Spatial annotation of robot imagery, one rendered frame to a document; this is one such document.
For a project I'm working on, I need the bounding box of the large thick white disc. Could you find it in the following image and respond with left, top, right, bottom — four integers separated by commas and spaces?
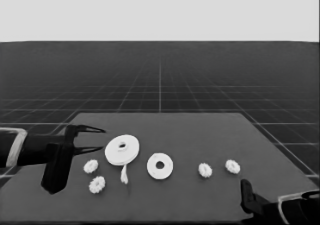
104, 133, 141, 167

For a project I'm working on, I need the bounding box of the white round carrier with pins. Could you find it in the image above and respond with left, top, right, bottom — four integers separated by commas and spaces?
146, 152, 174, 180

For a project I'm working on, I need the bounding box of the small white toothed gear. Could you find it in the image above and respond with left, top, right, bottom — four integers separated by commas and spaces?
88, 175, 107, 195
224, 159, 242, 175
197, 162, 214, 179
82, 159, 100, 175

